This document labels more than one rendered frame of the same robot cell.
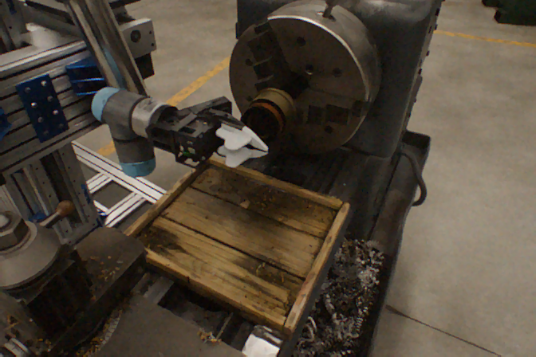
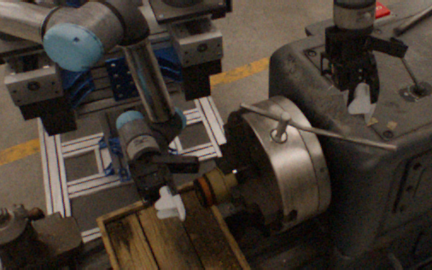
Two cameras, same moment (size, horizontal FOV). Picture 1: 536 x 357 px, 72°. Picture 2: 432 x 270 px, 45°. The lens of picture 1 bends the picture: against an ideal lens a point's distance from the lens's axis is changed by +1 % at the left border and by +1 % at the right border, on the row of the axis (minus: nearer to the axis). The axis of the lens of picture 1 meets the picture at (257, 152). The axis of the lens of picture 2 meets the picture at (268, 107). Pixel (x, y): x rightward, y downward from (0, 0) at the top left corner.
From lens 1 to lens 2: 0.83 m
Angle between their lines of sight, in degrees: 26
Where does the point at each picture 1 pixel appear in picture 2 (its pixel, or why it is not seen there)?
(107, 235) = (70, 224)
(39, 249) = (9, 231)
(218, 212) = (171, 231)
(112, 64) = (144, 92)
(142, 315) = not seen: outside the picture
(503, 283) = not seen: outside the picture
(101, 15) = (141, 63)
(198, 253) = (135, 256)
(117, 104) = (125, 132)
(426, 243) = not seen: outside the picture
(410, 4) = (361, 152)
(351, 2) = (328, 121)
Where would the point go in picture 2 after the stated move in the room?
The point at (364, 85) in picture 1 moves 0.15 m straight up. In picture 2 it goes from (283, 203) to (285, 160)
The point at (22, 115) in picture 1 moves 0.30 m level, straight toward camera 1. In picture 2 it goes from (106, 81) to (87, 150)
